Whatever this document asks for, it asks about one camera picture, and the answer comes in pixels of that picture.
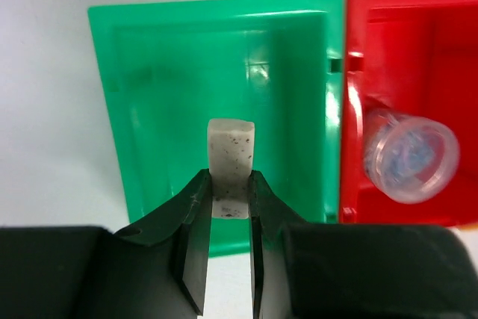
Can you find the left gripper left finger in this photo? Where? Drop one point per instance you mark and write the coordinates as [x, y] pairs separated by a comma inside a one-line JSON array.
[[168, 255]]

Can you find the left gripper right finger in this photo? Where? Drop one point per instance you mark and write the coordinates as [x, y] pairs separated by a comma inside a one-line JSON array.
[[268, 217]]

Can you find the long grey eraser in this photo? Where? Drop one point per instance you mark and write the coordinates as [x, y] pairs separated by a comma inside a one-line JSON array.
[[230, 159]]

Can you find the clear jar of clips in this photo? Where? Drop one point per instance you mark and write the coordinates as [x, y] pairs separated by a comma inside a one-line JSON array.
[[410, 159]]

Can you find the green plastic bin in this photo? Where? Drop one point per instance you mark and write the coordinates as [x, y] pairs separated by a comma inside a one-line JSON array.
[[169, 68]]

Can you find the red plastic bin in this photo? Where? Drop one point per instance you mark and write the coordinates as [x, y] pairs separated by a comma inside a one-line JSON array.
[[418, 57]]

